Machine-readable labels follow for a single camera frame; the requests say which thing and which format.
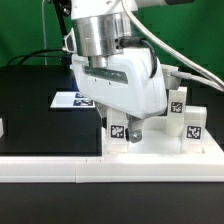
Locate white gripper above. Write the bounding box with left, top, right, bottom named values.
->
left=65, top=29, right=167, bottom=143

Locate white square tabletop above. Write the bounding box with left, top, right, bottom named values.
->
left=102, top=116, right=220, bottom=155

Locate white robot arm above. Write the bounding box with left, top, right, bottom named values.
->
left=59, top=0, right=167, bottom=143

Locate white base tag plate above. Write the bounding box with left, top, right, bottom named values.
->
left=51, top=91, right=95, bottom=109

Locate white L-shaped obstacle wall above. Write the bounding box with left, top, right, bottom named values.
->
left=0, top=117, right=224, bottom=184

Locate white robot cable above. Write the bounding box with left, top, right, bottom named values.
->
left=121, top=0, right=224, bottom=93

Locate black cable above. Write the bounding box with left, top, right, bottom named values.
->
left=6, top=48, right=76, bottom=66

